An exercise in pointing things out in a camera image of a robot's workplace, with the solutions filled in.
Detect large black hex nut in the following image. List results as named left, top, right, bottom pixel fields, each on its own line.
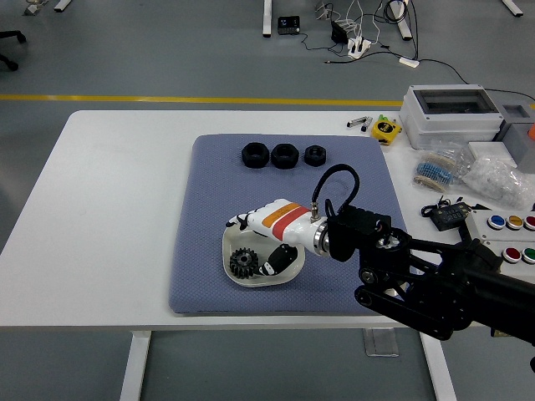
left=241, top=141, right=269, bottom=170
left=270, top=142, right=298, bottom=170

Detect small black hex nut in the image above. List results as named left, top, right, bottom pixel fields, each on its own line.
left=303, top=144, right=328, bottom=167

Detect blue resistor tape reel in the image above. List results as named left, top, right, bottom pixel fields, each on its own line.
left=413, top=150, right=457, bottom=194

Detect grey electrical enclosure box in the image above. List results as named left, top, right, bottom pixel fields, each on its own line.
left=398, top=84, right=505, bottom=150

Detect white power strip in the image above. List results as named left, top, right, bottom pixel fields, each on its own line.
left=347, top=37, right=371, bottom=58

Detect flat white box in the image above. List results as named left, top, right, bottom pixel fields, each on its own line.
left=466, top=140, right=517, bottom=168

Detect white box blue yellow red buttons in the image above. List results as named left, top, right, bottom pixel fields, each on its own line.
left=464, top=208, right=535, bottom=244

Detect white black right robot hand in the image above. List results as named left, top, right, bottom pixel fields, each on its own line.
left=225, top=199, right=323, bottom=277

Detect white box red green buttons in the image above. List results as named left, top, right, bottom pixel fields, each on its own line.
left=480, top=240, right=535, bottom=286

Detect bag of white parts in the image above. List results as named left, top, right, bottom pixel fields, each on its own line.
left=461, top=156, right=535, bottom=210

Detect small grey box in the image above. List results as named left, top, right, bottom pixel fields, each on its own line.
left=492, top=102, right=535, bottom=170

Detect yellow tape measure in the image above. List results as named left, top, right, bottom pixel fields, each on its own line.
left=369, top=119, right=402, bottom=145

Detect white square plate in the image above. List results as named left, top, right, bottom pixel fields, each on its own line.
left=221, top=221, right=307, bottom=288

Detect clear bag of small parts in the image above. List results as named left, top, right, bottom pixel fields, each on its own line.
left=430, top=140, right=476, bottom=185

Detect black digital meter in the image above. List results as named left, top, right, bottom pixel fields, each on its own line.
left=430, top=203, right=471, bottom=231

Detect blue-grey quilted mat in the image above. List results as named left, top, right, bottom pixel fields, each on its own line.
left=167, top=133, right=422, bottom=317

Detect metal floor plate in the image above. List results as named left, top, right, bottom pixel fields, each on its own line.
left=362, top=328, right=400, bottom=358

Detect black power adapter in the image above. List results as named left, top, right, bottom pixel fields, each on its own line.
left=329, top=20, right=349, bottom=44

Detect thick black floor cable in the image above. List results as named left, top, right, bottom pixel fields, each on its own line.
left=384, top=0, right=419, bottom=60

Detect large black gear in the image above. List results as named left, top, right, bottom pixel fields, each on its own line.
left=228, top=246, right=260, bottom=280

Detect black device with screen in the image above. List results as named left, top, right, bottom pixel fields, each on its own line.
left=277, top=15, right=301, bottom=36

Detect black office chair base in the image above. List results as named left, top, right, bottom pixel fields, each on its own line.
left=0, top=31, right=27, bottom=72

